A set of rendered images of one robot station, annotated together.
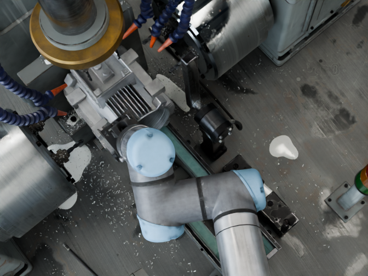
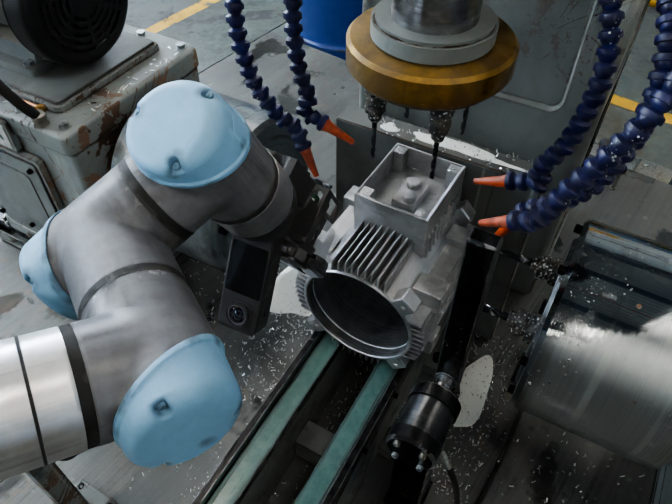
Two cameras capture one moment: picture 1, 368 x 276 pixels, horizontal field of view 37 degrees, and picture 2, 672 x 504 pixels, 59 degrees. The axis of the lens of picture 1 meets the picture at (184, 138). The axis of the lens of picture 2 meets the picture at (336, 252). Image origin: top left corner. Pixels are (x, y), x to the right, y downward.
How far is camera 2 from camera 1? 0.70 m
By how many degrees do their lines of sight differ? 36
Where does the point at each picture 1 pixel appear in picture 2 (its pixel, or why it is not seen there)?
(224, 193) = (129, 317)
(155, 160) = (157, 130)
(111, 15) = (472, 65)
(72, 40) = (387, 24)
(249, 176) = (196, 364)
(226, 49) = (576, 367)
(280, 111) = not seen: outside the picture
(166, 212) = (72, 230)
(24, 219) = not seen: hidden behind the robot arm
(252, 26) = (659, 397)
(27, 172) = not seen: hidden behind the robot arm
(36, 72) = (362, 120)
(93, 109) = (350, 225)
